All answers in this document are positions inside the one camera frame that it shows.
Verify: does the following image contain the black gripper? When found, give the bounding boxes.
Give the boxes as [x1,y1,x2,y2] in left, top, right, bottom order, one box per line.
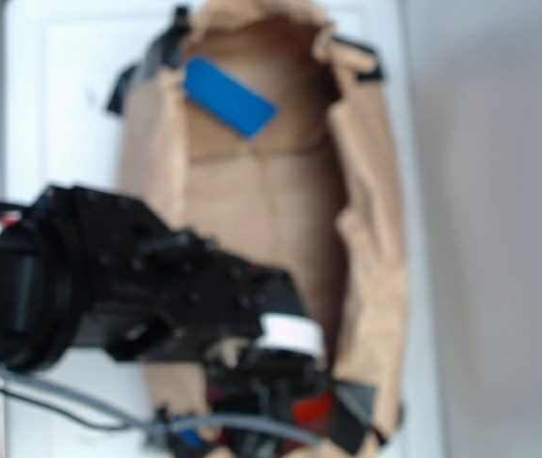
[31,184,337,430]

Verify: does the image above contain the orange toy carrot green top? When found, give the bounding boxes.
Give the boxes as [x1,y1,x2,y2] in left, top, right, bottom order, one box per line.
[290,390,334,432]

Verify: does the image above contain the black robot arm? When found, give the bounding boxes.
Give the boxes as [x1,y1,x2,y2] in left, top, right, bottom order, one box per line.
[0,186,327,416]

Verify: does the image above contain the black tape front left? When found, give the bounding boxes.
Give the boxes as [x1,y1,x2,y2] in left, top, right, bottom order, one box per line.
[141,405,215,454]

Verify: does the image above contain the black tape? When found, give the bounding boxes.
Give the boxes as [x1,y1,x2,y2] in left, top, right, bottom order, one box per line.
[105,4,192,115]
[141,405,215,454]

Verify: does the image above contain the crumpled brown paper bag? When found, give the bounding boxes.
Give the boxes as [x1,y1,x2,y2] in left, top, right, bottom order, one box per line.
[118,1,408,457]

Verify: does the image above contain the blue sponge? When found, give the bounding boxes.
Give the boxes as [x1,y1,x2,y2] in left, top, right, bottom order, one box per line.
[182,56,280,138]

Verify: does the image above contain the black tape left rim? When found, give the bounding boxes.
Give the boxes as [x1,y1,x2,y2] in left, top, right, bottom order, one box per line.
[314,375,405,457]

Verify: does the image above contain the black tape rim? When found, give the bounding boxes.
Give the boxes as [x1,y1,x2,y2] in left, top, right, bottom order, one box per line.
[331,34,385,82]
[314,375,405,457]

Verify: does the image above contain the black tape front right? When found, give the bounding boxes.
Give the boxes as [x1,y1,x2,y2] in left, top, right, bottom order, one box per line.
[105,4,192,115]

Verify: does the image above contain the white plastic tray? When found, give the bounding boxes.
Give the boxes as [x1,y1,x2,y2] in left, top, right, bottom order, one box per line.
[4,1,447,457]

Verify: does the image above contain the black tape right rim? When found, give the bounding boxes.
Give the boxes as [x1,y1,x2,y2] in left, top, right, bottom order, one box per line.
[331,34,385,82]

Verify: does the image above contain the grey braided cable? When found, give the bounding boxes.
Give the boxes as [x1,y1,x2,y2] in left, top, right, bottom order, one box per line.
[0,352,323,445]

